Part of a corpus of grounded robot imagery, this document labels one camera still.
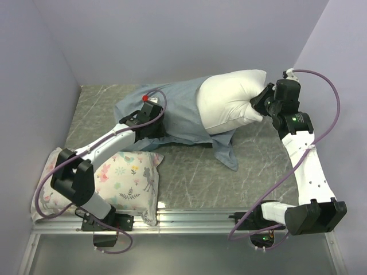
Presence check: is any blue-grey pillowcase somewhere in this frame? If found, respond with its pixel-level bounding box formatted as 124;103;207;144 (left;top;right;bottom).
114;77;239;171

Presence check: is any white pillow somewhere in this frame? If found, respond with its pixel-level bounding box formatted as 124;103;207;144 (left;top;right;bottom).
197;69;267;135

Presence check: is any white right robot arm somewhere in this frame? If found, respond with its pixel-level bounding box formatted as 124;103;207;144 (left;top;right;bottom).
250;79;347;235

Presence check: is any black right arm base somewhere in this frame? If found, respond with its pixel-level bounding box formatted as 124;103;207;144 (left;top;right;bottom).
238;208;286;249

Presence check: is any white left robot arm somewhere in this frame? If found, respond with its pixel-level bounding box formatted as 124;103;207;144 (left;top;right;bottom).
50;100;167;230

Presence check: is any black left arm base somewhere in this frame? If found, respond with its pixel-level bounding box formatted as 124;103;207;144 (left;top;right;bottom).
75;209;134;254

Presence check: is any floral patterned pillow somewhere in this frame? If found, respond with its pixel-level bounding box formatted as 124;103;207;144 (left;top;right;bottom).
37;147;164;226

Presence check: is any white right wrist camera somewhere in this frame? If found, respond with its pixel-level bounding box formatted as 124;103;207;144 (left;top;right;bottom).
282;68;299;82

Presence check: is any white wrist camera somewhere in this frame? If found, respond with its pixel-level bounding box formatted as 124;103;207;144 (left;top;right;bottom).
142;95;160;105
282;68;299;82

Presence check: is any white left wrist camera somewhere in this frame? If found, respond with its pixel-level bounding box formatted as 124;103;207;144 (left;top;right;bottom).
142;95;160;105

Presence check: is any aluminium frame rail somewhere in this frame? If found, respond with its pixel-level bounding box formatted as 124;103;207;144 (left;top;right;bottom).
31;208;246;235

